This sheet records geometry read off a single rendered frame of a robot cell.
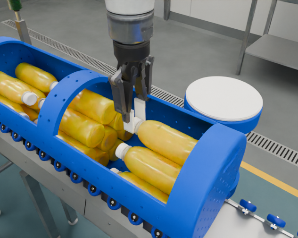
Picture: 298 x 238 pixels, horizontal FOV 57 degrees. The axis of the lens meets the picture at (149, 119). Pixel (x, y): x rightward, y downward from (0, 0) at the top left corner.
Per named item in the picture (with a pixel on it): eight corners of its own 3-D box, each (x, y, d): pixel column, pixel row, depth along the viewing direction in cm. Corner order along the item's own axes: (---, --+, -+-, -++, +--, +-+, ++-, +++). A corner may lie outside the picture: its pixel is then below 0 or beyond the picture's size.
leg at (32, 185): (54, 245, 163) (24, 178, 123) (48, 239, 166) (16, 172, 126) (62, 237, 167) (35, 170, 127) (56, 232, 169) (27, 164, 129)
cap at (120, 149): (132, 146, 70) (127, 143, 71) (125, 144, 67) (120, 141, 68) (126, 160, 70) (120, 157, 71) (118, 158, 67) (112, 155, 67)
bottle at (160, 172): (201, 175, 63) (137, 141, 72) (193, 174, 57) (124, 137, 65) (187, 203, 63) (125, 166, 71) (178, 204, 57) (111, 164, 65)
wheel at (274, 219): (284, 229, 68) (287, 221, 68) (266, 219, 70) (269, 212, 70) (283, 228, 72) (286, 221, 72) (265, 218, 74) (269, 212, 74)
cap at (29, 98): (33, 102, 89) (36, 104, 88) (21, 104, 86) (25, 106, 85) (34, 91, 87) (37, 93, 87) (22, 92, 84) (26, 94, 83)
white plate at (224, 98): (190, 119, 91) (189, 122, 92) (274, 119, 91) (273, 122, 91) (182, 75, 112) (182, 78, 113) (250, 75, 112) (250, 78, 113)
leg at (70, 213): (72, 227, 172) (49, 159, 132) (66, 222, 174) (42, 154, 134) (79, 220, 175) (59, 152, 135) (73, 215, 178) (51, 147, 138)
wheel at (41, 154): (49, 150, 87) (53, 150, 88) (40, 144, 89) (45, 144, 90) (44, 163, 87) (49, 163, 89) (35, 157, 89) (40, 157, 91)
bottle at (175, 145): (194, 180, 62) (129, 144, 70) (208, 160, 66) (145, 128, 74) (198, 159, 57) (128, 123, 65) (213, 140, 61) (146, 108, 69)
